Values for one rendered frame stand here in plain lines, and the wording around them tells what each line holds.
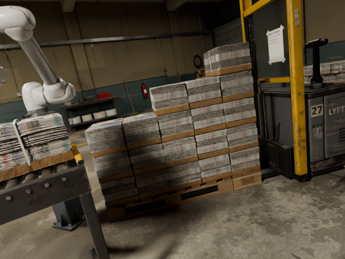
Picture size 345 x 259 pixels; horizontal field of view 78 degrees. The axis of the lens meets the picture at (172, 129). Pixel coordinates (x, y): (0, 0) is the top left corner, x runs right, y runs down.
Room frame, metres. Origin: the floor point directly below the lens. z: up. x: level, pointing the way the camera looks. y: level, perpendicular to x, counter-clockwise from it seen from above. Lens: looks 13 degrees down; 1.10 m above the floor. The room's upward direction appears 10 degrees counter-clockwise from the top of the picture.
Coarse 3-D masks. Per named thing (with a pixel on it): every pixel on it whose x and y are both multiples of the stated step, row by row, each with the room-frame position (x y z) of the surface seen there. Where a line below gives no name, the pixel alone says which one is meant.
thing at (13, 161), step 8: (0, 128) 0.90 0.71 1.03; (0, 136) 0.90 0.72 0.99; (8, 136) 0.91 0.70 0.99; (0, 144) 0.90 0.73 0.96; (8, 144) 0.91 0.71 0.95; (0, 152) 0.89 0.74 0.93; (8, 152) 0.91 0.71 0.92; (0, 160) 0.89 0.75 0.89; (8, 160) 0.90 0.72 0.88; (16, 160) 0.92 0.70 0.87; (0, 168) 0.88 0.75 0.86; (8, 168) 0.90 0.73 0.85; (16, 176) 0.92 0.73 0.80
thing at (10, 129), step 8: (24, 120) 1.08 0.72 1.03; (8, 128) 0.93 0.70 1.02; (16, 128) 0.93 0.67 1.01; (24, 128) 0.95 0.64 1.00; (16, 136) 0.93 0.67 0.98; (24, 136) 0.94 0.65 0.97; (16, 144) 0.92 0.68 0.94; (24, 144) 0.94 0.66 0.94; (16, 152) 0.92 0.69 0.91; (32, 152) 0.95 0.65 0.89; (24, 160) 0.93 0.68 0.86; (32, 160) 0.94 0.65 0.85
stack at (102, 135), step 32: (96, 128) 1.69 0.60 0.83; (128, 128) 1.71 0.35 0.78; (160, 128) 1.75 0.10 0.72; (192, 128) 1.78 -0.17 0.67; (224, 128) 1.85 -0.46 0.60; (96, 160) 1.66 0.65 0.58; (128, 160) 1.70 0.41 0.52; (160, 160) 1.74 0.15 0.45; (224, 160) 1.81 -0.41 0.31; (128, 192) 1.69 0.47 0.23; (224, 192) 1.80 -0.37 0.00
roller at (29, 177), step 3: (33, 171) 0.97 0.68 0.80; (36, 171) 0.99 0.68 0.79; (39, 171) 1.04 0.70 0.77; (27, 174) 0.94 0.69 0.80; (30, 174) 0.92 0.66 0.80; (33, 174) 0.92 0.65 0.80; (36, 174) 0.95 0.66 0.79; (27, 177) 0.89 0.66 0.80; (30, 177) 0.88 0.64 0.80; (33, 177) 0.89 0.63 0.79; (36, 177) 0.91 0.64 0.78; (24, 180) 0.88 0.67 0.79; (27, 180) 0.84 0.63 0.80; (30, 180) 0.84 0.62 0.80
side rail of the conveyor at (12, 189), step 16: (48, 176) 0.85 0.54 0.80; (64, 176) 0.85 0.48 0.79; (80, 176) 0.88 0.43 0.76; (0, 192) 0.77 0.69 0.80; (16, 192) 0.77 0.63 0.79; (32, 192) 0.80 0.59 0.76; (48, 192) 0.82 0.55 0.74; (64, 192) 0.84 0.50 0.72; (80, 192) 0.87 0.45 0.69; (0, 208) 0.74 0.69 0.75; (16, 208) 0.77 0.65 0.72; (32, 208) 0.79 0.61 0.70; (0, 224) 0.74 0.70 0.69
